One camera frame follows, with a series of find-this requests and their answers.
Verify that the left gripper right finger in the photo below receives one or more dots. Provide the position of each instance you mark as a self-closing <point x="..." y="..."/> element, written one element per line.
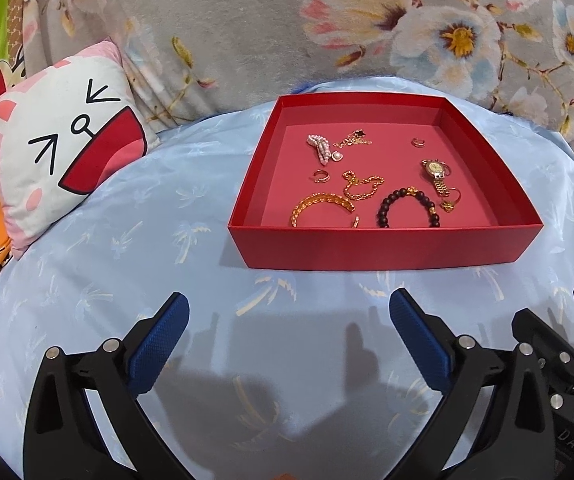
<point x="516" y="436"/>

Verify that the gold wrist watch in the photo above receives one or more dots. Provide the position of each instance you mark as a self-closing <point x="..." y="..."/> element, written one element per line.
<point x="437" y="171"/>

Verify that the grey floral blanket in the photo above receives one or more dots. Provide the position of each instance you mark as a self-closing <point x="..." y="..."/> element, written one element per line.
<point x="186" y="59"/>

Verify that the small gold hoop earring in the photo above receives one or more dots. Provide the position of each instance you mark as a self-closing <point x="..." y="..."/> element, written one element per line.
<point x="418" y="143"/>

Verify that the white pink cat pillow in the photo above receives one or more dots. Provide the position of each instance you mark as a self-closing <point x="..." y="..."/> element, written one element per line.
<point x="63" y="132"/>

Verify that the red jewelry box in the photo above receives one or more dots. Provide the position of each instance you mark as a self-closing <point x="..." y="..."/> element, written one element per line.
<point x="379" y="210"/>

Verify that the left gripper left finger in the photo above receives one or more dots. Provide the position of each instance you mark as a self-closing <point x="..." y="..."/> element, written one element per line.
<point x="62" y="439"/>

